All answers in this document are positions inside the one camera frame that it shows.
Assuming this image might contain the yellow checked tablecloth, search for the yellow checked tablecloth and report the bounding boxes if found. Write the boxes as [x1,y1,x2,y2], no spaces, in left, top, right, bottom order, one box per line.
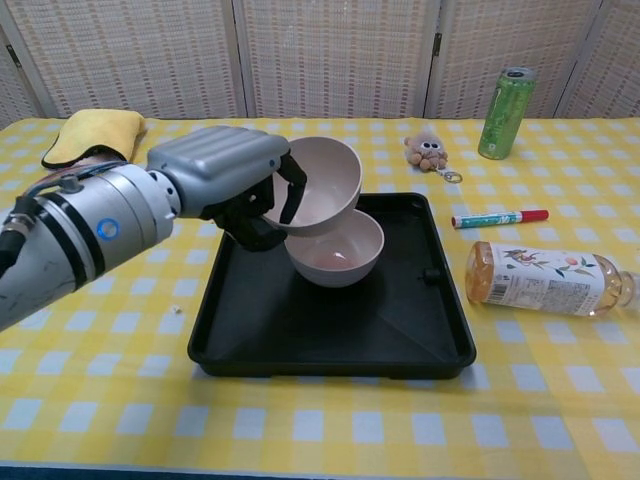
[0,116,640,470]

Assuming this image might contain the woven folding screen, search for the woven folding screen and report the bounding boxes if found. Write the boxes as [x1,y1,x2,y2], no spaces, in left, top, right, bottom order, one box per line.
[0,0,640,130]

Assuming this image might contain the green drink can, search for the green drink can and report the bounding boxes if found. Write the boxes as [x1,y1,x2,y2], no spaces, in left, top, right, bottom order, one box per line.
[477,66,538,162]

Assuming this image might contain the brown plush toy keychain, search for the brown plush toy keychain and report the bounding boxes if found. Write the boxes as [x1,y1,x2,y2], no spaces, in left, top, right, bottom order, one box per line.
[403,126,464,184]

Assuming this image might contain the tea bottle with floral label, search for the tea bottle with floral label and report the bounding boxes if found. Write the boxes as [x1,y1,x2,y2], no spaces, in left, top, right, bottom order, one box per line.
[465,240,640,320]

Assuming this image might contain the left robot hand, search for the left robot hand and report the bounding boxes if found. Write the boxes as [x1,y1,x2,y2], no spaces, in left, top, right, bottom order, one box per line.
[146,125,309,253]

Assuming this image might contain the beige bowl with pink stain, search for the beige bowl with pink stain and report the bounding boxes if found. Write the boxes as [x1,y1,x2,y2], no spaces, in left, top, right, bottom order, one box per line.
[285,209,386,290]

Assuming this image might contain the black square plastic tray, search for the black square plastic tray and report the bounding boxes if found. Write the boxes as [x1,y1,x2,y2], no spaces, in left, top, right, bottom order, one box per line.
[187,192,478,380]

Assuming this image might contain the plain beige bowl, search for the plain beige bowl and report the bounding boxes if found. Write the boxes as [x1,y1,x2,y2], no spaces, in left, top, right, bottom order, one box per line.
[261,136,364,239]

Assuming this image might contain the red-capped marker pen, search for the red-capped marker pen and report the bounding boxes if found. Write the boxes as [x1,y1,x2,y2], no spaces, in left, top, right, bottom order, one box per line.
[451,208,551,231]

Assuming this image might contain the folded yellow cloth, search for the folded yellow cloth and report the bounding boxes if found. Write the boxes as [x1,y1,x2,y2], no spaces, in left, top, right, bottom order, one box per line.
[40,109,149,171]

